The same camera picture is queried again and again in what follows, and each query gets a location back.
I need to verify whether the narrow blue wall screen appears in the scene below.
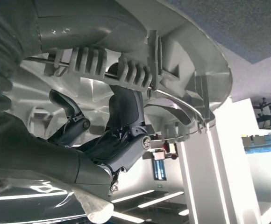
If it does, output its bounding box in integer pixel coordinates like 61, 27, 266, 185
153, 159, 167, 181

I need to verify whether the white square pillar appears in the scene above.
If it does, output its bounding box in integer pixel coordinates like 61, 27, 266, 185
177, 98, 262, 224

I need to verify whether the ceiling light strip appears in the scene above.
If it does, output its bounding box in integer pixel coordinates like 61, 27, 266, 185
112, 190, 154, 203
138, 191, 185, 208

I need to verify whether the wide blue wall screen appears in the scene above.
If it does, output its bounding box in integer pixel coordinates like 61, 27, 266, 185
241, 134, 271, 154

